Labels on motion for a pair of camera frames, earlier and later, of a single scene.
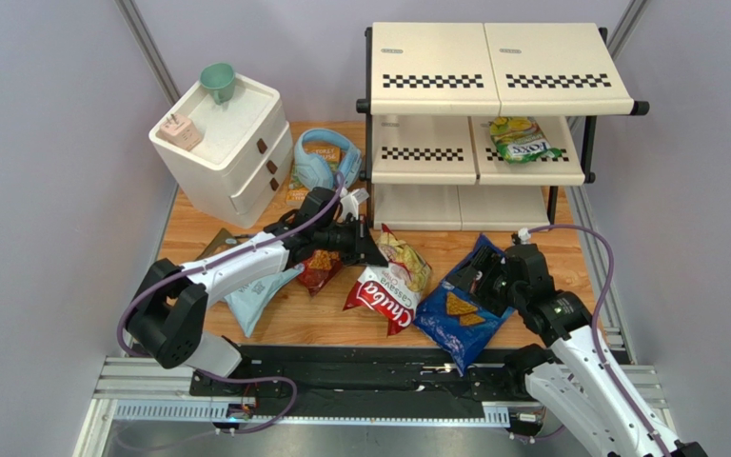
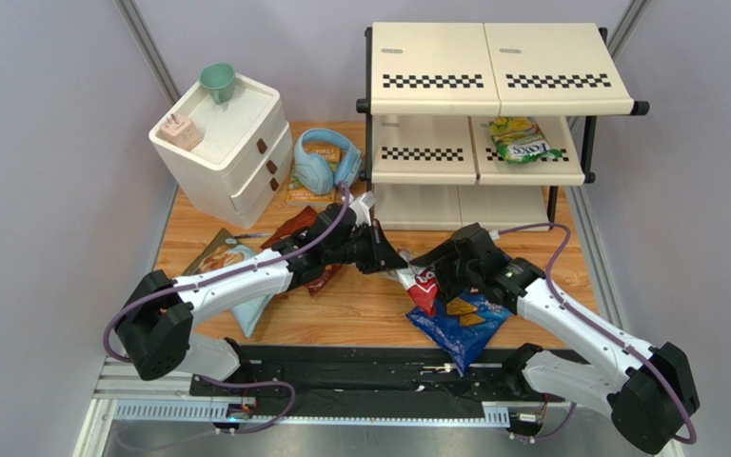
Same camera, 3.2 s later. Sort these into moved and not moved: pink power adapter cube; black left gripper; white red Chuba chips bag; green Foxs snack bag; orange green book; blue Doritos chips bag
Moved: black left gripper; white red Chuba chips bag
Not moved: orange green book; green Foxs snack bag; pink power adapter cube; blue Doritos chips bag
